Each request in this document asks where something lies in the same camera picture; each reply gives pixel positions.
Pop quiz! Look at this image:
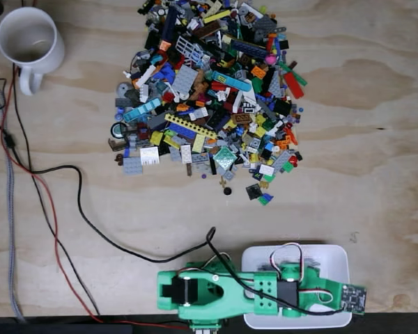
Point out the azure long Lego plate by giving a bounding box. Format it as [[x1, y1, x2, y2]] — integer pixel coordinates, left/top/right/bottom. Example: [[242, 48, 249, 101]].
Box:
[[212, 71, 251, 93]]

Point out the green camera circuit board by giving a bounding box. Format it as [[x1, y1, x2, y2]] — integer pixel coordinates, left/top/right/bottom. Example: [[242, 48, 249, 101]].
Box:
[[340, 284, 368, 316]]

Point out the black square Lego plate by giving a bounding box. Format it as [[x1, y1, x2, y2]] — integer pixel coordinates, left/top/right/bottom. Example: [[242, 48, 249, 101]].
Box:
[[272, 99, 293, 116]]

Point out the grey braided cable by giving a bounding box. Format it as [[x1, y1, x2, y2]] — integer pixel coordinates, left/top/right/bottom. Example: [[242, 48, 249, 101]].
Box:
[[0, 74, 24, 323]]

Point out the red long Lego plate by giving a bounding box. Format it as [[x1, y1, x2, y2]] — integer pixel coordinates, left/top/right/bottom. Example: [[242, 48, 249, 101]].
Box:
[[284, 71, 306, 100]]

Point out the green long Lego plate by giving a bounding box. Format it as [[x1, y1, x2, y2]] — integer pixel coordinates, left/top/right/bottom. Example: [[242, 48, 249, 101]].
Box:
[[277, 61, 308, 86]]

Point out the yellow long Lego plate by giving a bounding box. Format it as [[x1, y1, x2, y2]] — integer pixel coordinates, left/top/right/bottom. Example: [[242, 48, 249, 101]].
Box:
[[203, 9, 232, 24]]

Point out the dark grey square Lego tile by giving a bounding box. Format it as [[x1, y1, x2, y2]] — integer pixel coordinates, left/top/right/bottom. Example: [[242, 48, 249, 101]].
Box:
[[245, 184, 263, 201]]

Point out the dark blue Lego bar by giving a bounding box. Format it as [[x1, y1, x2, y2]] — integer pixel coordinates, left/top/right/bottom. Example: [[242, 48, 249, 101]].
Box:
[[161, 6, 178, 42]]

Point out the white ceramic mug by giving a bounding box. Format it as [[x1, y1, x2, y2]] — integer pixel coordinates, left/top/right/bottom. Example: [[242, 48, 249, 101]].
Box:
[[0, 6, 66, 97]]

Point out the thin black cable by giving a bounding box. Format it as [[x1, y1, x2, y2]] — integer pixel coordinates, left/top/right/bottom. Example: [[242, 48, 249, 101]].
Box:
[[12, 64, 101, 316]]

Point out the yellow Lego technic beam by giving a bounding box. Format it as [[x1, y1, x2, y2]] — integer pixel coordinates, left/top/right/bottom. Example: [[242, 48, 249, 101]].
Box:
[[164, 113, 219, 140]]

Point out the grey Lego wedge plate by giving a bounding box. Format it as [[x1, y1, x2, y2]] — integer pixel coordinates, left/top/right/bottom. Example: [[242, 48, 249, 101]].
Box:
[[267, 72, 283, 97]]

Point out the green square Lego plate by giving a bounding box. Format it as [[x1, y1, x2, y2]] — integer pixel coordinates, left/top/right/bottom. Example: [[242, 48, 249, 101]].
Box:
[[212, 145, 238, 171]]

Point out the dark brown Lego plate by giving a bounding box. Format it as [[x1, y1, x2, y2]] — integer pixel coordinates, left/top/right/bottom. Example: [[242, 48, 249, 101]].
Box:
[[193, 22, 219, 40]]

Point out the grey small Lego plate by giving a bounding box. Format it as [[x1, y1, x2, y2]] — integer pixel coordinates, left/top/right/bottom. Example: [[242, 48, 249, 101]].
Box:
[[122, 156, 144, 175]]

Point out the grey square Lego plate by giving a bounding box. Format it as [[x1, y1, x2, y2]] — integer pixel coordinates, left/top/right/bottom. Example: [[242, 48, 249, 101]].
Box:
[[171, 65, 199, 93]]

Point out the white red black servo wire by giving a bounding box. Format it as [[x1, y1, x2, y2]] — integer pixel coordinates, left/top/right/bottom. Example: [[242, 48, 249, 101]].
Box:
[[270, 242, 335, 303]]

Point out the white printed Lego brick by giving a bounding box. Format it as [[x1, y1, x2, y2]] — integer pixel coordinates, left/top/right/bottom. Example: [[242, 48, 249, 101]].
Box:
[[139, 146, 160, 167]]

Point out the red cable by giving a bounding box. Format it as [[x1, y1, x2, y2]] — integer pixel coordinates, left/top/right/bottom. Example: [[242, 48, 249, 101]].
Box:
[[0, 65, 191, 330]]

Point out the black camera cable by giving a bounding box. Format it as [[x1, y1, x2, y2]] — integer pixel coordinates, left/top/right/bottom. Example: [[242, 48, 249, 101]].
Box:
[[29, 165, 353, 316]]

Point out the dark blue long Lego plate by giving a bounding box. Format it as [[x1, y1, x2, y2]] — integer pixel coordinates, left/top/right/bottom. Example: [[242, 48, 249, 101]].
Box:
[[229, 37, 268, 61]]

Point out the white plastic bin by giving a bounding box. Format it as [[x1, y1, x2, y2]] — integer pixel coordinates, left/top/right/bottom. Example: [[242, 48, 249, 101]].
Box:
[[242, 244, 353, 330]]

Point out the white Lego window grille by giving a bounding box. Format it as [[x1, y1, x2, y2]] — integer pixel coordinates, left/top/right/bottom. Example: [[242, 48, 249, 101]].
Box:
[[176, 34, 200, 58]]

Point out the light blue Lego car piece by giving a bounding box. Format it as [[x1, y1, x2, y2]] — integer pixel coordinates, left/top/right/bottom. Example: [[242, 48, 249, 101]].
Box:
[[123, 98, 162, 123]]

